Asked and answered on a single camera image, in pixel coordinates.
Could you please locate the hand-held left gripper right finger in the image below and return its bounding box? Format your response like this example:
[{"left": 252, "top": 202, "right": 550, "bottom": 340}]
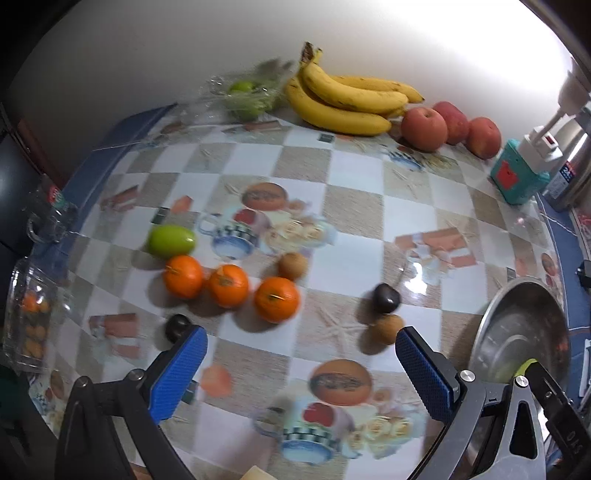
[{"left": 396, "top": 327, "right": 550, "bottom": 480}]

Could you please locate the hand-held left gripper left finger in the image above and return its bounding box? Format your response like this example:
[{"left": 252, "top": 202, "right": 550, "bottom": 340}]
[{"left": 54, "top": 324, "right": 208, "bottom": 480}]

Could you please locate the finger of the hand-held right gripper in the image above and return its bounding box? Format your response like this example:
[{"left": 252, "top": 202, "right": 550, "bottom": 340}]
[{"left": 530, "top": 360, "right": 574, "bottom": 412}]

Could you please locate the dark purple plum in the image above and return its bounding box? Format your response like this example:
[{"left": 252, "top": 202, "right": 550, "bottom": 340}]
[
  {"left": 166, "top": 314, "right": 192, "bottom": 344},
  {"left": 373, "top": 283, "right": 401, "bottom": 313}
]

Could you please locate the brown round fruit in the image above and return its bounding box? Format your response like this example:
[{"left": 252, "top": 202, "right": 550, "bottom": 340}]
[
  {"left": 277, "top": 252, "right": 308, "bottom": 281},
  {"left": 369, "top": 314, "right": 406, "bottom": 344}
]

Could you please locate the stainless steel bowl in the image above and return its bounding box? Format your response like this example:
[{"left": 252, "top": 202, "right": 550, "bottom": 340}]
[{"left": 455, "top": 276, "right": 575, "bottom": 480}]

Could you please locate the orange tangerine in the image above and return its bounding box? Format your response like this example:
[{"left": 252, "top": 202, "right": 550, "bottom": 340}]
[
  {"left": 254, "top": 276, "right": 301, "bottom": 324},
  {"left": 164, "top": 255, "right": 205, "bottom": 301},
  {"left": 209, "top": 264, "right": 250, "bottom": 309}
]

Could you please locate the small green round fruit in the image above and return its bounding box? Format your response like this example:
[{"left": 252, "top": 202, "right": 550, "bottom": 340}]
[{"left": 147, "top": 224, "right": 197, "bottom": 258}]

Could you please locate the clear box of kumquats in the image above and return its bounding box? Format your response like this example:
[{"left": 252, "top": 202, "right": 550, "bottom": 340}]
[{"left": 2, "top": 258, "right": 61, "bottom": 374}]

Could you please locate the printed checkered tablecloth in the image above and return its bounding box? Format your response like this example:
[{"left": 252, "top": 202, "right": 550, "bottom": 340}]
[{"left": 28, "top": 104, "right": 591, "bottom": 480}]

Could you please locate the clear glass mug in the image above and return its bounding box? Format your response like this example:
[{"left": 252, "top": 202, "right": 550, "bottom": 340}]
[{"left": 25, "top": 180, "right": 79, "bottom": 245}]

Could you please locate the teal box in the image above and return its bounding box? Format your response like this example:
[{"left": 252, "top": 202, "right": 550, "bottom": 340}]
[{"left": 489, "top": 140, "right": 551, "bottom": 205}]

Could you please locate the stainless steel kettle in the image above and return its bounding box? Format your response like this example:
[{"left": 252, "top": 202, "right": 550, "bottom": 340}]
[{"left": 542, "top": 108, "right": 591, "bottom": 213}]

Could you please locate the white power strip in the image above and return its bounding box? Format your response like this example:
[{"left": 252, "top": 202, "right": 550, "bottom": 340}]
[{"left": 517, "top": 124, "right": 564, "bottom": 174}]

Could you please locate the red apple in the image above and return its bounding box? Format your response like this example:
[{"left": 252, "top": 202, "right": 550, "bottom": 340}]
[
  {"left": 401, "top": 106, "right": 448, "bottom": 153},
  {"left": 465, "top": 117, "right": 502, "bottom": 160},
  {"left": 431, "top": 102, "right": 471, "bottom": 146}
]

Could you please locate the yellow banana bunch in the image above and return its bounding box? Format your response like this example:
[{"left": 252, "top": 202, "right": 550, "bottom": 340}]
[{"left": 284, "top": 41, "right": 426, "bottom": 137}]

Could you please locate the clear bag of green fruit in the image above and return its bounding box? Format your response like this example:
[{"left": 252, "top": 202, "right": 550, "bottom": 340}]
[{"left": 203, "top": 58, "right": 298, "bottom": 123}]

